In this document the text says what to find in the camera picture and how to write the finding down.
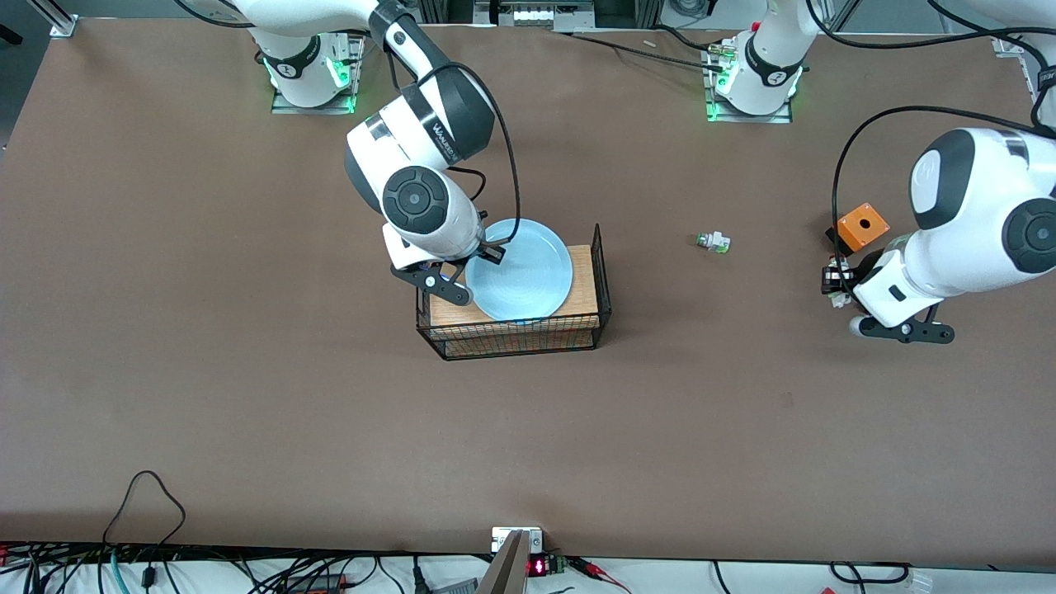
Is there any orange button enclosure box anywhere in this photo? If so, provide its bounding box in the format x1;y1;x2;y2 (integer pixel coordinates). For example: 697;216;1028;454
826;202;892;255

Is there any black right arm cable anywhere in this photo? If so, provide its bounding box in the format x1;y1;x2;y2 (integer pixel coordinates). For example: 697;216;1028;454
388;61;523;248

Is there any black wire basket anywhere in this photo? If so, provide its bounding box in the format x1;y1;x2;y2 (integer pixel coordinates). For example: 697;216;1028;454
415;223;613;361

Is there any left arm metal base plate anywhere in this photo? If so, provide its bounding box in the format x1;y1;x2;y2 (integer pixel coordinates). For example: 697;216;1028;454
705;41;794;125

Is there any black table cable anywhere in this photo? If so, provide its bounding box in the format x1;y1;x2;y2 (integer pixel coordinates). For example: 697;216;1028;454
568;25;728;72

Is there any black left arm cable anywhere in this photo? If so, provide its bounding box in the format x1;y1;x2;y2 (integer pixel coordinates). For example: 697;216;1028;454
804;0;1056;258

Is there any wooden board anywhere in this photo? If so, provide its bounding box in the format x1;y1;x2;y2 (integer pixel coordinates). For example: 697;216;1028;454
427;244;601;351

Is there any red push button switch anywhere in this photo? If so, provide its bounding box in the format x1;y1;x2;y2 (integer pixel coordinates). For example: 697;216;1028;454
828;257;853;310

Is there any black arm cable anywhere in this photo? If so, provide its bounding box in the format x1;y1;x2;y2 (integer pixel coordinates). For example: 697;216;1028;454
804;0;1056;258
388;61;523;248

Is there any black looped cable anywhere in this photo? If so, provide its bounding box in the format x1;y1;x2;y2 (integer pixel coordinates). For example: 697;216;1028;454
102;470;187;547

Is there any grey metal beam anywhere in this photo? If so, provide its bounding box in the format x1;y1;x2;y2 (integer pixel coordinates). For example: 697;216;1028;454
476;530;530;594

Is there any red clip lead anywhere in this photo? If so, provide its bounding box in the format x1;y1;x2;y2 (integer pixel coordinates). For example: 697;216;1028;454
568;556;632;594

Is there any light blue round plate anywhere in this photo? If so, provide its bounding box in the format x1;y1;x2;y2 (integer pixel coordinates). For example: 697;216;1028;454
465;219;574;323

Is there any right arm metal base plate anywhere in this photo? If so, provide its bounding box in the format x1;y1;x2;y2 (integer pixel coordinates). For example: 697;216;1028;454
271;33;362;116

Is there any silver metal bracket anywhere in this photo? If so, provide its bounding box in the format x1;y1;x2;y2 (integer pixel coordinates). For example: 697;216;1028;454
491;526;545;554

